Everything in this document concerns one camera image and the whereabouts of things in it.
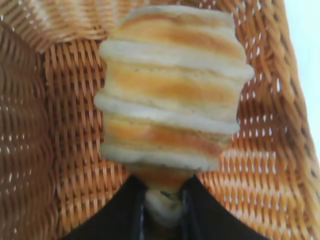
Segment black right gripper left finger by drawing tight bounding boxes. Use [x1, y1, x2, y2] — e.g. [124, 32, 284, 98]
[60, 174, 154, 240]

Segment brown woven wicker basket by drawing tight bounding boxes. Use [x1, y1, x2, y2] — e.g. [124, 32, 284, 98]
[0, 0, 320, 240]

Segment long twisted bread loaf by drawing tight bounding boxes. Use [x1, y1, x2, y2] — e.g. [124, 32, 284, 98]
[94, 5, 255, 228]

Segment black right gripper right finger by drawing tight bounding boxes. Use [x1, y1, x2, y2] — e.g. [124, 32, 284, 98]
[176, 174, 270, 240]

